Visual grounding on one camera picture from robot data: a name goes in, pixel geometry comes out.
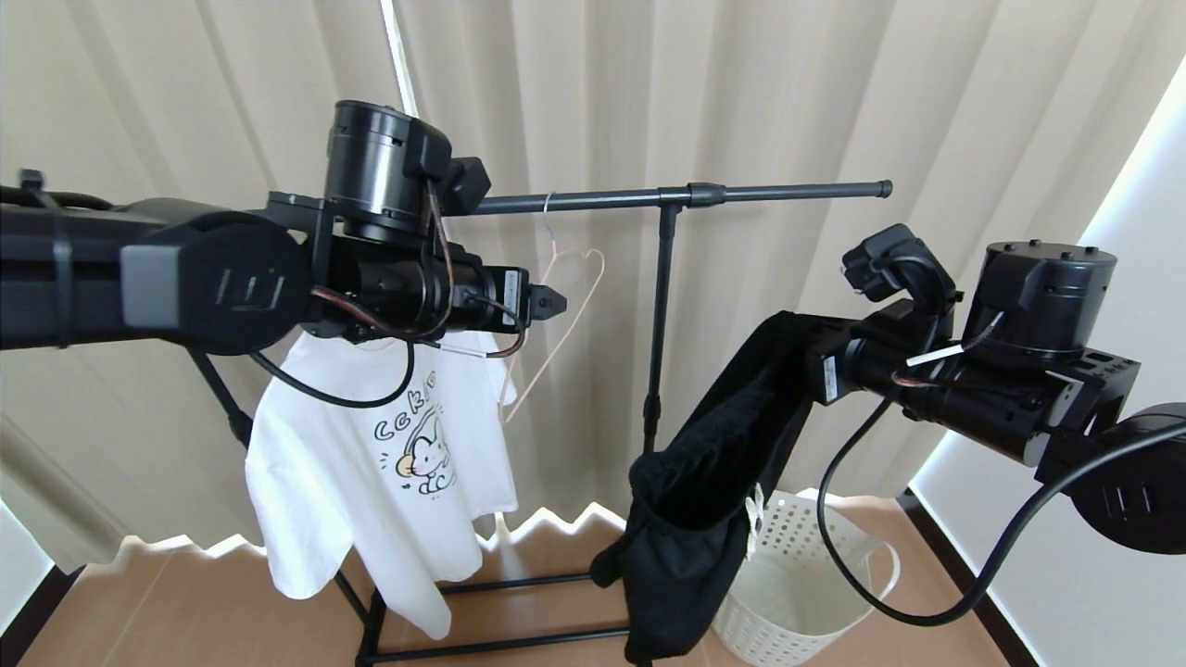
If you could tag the white printed t-shirt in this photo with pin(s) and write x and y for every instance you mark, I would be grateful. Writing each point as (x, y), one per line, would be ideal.
(324, 482)

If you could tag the pink clothes hanger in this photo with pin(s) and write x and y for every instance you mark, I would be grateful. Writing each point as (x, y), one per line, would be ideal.
(548, 222)

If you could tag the beige curtain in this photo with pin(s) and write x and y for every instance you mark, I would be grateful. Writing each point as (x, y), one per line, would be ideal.
(741, 93)

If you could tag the black clothes rack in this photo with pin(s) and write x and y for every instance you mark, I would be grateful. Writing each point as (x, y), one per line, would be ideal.
(788, 192)

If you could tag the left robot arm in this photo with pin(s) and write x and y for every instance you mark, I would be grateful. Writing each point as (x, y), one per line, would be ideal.
(139, 278)

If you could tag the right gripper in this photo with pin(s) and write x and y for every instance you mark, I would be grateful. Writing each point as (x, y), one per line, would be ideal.
(973, 398)

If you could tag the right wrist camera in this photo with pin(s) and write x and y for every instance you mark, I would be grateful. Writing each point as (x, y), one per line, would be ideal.
(889, 259)

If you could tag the white laundry basket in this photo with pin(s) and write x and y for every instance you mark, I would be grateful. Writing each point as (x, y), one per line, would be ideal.
(806, 593)

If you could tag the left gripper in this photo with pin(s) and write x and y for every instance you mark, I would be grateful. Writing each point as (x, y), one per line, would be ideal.
(417, 292)

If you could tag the black garment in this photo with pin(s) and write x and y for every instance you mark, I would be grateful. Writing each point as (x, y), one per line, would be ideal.
(723, 445)

